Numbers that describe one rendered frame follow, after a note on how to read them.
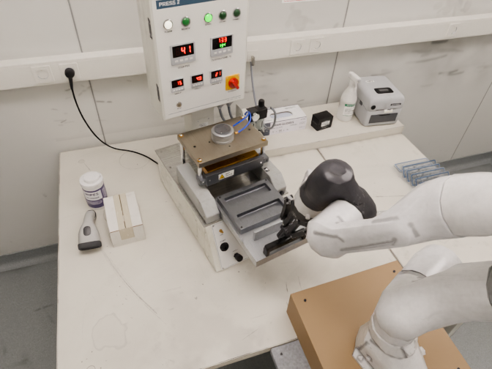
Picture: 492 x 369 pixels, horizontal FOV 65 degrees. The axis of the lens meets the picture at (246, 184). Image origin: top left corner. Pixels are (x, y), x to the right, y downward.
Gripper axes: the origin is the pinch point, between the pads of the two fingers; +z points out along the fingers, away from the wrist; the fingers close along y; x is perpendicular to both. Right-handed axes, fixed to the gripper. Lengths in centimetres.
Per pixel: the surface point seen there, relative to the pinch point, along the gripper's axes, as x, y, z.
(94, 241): -51, -33, 36
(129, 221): -37, -34, 33
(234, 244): -7.8, -7.9, 24.6
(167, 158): -14, -52, 30
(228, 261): -11.4, -4.0, 28.5
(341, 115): 82, -50, 40
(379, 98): 93, -45, 24
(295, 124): 55, -54, 41
